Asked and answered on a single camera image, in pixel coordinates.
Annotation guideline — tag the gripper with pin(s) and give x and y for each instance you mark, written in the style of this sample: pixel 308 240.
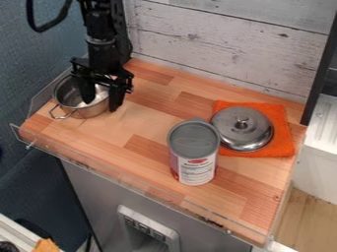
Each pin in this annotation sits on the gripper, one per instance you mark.
pixel 102 67

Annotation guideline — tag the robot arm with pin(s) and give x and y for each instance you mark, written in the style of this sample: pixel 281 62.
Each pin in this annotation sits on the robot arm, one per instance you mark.
pixel 102 24

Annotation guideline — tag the silver pot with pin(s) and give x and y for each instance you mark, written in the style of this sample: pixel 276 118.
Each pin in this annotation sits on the silver pot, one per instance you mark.
pixel 81 97

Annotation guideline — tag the silver pot lid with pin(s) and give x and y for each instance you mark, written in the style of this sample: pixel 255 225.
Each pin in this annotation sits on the silver pot lid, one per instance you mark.
pixel 241 128

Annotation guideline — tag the red and white can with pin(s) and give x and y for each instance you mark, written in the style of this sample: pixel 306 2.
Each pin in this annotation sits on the red and white can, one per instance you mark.
pixel 193 152

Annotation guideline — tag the orange cloth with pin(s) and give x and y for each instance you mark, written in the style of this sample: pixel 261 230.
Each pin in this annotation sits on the orange cloth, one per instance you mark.
pixel 281 138

